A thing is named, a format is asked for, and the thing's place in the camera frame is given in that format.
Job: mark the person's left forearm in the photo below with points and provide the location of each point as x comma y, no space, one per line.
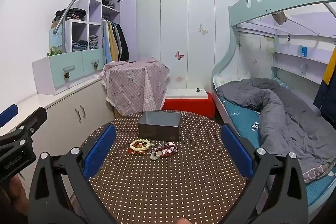
10,211

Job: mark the light blue hanging garment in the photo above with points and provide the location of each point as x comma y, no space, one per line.
106,41

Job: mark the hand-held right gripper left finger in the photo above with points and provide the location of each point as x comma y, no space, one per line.
101,150

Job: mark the tan butterfly sticker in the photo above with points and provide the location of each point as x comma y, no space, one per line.
202,29

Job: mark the grey duvet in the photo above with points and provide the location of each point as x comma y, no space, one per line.
288,121

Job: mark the pink checked bear cloth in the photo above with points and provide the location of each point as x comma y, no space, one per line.
136,82

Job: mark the pale pink butterfly sticker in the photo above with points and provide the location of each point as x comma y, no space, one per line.
179,79

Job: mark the dark pink butterfly sticker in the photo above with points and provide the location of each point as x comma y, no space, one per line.
179,55

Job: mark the dark hanging jackets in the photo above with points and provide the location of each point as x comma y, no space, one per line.
123,43

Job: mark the person's left hand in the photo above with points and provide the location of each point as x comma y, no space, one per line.
19,188

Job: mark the teal bed sheet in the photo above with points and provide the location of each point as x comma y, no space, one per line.
241,119

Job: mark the dark shelf clothes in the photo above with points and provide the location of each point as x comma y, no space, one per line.
109,3

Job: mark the grey metal box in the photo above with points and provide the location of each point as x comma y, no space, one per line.
157,132

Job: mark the beige low cabinet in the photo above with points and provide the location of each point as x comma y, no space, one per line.
65,113

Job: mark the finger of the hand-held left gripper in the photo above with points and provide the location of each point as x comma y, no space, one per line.
8,115
31,121

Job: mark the blue wall holder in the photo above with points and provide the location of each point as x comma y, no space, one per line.
303,51

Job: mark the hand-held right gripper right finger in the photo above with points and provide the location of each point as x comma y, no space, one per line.
236,150

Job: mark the folded grey clothes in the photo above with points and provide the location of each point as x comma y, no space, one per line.
93,42

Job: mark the white lid board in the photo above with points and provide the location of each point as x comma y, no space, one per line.
183,93

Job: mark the folded blue jeans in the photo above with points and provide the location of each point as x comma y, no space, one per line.
79,46

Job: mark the white stair shelf cabinet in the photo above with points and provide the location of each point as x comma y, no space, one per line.
105,15

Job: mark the navy yellow jacket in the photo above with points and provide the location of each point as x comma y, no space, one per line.
328,98

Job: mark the red storage ottoman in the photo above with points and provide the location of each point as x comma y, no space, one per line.
189,106

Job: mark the beige hanging cloth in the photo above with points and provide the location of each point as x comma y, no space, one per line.
279,18

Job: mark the dark clothes pile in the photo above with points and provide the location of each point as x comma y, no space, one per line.
71,14

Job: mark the green ornament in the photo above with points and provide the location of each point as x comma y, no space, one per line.
53,51

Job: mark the teal bunk bed frame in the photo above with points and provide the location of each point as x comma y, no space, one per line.
262,7

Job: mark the white wardrobe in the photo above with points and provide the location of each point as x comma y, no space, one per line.
168,29

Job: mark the white pillow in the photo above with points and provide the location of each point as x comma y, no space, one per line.
218,81

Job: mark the yellow hanging garment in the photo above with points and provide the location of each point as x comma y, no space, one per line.
113,41

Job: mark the teal drawer unit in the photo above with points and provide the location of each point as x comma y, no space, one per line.
63,67

